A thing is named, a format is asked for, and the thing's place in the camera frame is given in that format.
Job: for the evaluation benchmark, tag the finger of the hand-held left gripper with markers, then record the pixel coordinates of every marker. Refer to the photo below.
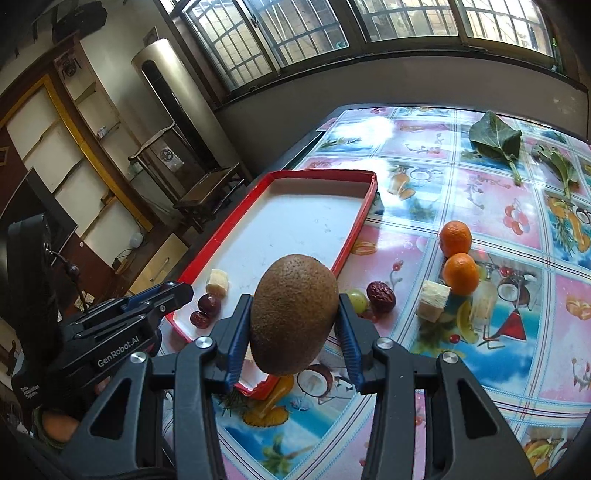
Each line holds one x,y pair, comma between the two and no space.
157,309
143,295

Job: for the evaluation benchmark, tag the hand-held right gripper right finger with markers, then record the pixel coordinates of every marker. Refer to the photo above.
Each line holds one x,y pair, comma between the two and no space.
348,341

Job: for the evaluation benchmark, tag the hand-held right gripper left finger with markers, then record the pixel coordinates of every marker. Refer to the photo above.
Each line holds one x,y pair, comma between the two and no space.
238,341

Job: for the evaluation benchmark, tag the green grape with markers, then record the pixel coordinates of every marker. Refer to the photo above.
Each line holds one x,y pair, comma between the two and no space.
359,300

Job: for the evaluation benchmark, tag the wrinkled red jujube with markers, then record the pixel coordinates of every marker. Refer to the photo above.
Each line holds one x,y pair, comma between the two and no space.
199,319
381,296

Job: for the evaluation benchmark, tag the dark red cherry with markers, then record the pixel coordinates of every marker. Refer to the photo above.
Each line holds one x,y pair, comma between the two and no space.
210,304

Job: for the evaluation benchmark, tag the brown kiwi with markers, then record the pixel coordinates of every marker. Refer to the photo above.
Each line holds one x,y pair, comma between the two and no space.
293,314

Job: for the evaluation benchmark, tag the peeled banana piece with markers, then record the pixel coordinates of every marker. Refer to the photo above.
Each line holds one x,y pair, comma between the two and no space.
433,300
217,281

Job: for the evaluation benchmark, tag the small orange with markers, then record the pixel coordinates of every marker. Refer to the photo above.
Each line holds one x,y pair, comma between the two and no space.
455,237
461,273

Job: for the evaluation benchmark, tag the red tray with white inside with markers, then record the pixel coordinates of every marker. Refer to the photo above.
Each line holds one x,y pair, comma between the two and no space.
304,217

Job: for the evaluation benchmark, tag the person's left hand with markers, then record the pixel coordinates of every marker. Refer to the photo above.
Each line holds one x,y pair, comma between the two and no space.
55,425

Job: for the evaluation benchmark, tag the beige low cabinet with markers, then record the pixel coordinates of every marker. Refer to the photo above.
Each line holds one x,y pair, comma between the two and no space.
161,263

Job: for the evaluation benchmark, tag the white round bulb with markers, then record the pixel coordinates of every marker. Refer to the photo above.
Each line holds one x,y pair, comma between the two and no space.
136,239

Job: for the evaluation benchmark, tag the dark wooden chair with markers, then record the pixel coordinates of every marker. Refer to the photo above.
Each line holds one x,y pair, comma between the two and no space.
207,189

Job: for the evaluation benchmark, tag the black flat television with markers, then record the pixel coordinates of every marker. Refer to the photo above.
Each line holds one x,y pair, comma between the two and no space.
41,212

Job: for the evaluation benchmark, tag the standing air conditioner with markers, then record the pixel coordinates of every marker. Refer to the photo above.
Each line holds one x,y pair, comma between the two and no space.
175,101

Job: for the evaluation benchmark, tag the fruit print tablecloth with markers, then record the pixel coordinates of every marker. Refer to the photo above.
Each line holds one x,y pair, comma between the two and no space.
508,221

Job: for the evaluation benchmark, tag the large green leaf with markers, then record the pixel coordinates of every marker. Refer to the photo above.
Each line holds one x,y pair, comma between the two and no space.
496,136

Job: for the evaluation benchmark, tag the green leafy sprig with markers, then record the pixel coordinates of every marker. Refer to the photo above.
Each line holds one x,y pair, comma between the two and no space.
556,166

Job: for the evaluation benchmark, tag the barred window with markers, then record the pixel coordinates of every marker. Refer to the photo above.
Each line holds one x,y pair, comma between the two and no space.
300,32

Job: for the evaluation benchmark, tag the green bottle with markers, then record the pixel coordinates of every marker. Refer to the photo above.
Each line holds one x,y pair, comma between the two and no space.
554,46

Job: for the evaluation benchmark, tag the yellow framed wall cabinet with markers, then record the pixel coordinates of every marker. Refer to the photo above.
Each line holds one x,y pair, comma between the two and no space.
60,152

